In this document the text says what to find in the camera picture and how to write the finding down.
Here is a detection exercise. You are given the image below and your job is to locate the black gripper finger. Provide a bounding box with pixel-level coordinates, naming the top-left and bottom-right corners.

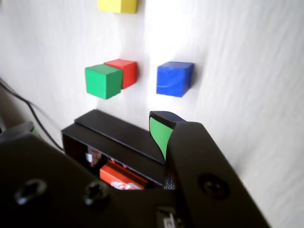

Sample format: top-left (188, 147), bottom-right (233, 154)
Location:
top-left (149, 110), bottom-right (273, 228)
top-left (0, 120), bottom-right (181, 228)

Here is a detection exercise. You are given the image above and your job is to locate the green wooden cube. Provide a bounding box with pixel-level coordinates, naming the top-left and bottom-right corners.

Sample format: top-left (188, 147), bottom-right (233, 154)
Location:
top-left (84, 64), bottom-right (123, 100)

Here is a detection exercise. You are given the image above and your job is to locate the blue wooden cube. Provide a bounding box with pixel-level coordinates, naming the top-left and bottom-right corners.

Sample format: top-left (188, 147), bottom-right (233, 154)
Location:
top-left (155, 61), bottom-right (195, 98)

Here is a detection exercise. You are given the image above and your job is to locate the red wooden cube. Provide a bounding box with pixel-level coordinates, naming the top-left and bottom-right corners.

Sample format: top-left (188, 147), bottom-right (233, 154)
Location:
top-left (104, 58), bottom-right (138, 90)

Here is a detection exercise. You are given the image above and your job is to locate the yellow wooden cube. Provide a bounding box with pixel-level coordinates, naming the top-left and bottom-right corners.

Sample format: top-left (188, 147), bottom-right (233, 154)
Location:
top-left (97, 0), bottom-right (139, 14)

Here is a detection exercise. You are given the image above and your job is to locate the orange red matchbox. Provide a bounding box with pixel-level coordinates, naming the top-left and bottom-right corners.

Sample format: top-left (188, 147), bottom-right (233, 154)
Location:
top-left (99, 161), bottom-right (149, 191)

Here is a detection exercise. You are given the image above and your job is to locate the black cardboard inner tray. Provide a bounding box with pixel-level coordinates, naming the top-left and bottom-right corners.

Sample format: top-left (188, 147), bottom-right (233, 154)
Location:
top-left (61, 124), bottom-right (167, 191)

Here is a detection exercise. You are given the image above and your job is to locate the black cardboard box base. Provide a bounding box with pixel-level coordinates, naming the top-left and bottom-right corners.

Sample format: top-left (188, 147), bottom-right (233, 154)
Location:
top-left (74, 109), bottom-right (166, 165)

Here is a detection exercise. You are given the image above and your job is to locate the long black power cable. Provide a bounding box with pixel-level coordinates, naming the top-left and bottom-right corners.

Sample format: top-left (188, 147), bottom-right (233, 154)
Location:
top-left (0, 76), bottom-right (65, 152)

